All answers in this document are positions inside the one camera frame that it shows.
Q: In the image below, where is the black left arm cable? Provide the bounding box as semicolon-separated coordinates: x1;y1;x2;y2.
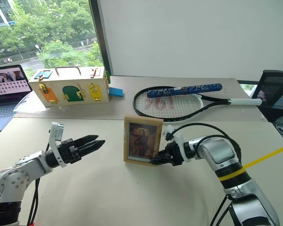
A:
26;178;41;226

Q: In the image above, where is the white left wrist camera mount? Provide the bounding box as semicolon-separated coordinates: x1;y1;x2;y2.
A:
48;121;68;169

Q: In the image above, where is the wooden picture frame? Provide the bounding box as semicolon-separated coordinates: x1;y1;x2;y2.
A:
123;114;164;166

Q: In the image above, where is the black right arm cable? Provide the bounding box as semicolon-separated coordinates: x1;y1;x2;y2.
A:
171;122;242;226

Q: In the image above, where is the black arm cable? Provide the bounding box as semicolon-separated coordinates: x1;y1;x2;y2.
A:
26;178;41;226
171;122;242;226

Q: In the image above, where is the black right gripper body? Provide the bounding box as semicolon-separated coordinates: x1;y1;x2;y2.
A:
166;141;185;167

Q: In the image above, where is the black mesh office chair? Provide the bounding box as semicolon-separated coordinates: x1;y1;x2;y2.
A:
250;69;283;145

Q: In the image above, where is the wooden lock activity box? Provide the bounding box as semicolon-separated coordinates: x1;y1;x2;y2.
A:
28;66;112;110

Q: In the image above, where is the yellow strap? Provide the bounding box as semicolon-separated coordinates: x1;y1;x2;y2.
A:
218;142;283;182

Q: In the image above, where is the blue block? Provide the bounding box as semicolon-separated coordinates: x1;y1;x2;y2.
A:
108;87;125;98

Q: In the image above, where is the blue patterned rolled tube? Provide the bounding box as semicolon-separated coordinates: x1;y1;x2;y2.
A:
146;82;224;99

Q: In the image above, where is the black tennis racket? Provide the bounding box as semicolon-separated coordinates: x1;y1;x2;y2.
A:
133;86;263;122

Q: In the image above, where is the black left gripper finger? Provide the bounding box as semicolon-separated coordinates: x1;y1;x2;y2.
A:
73;134;100;149
79;139;106;157

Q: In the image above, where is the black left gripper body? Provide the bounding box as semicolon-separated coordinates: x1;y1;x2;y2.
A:
58;138;83;166

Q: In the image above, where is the dark window frame post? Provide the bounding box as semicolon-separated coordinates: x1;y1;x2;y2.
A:
89;0;114;76

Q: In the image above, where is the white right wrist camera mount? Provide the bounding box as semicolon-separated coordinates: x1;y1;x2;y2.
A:
162;125;186;163

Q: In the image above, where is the open laptop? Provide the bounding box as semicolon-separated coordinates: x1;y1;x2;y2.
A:
0;64;33;134

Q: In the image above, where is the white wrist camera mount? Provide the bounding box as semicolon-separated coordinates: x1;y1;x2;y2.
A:
48;121;68;169
162;125;186;163

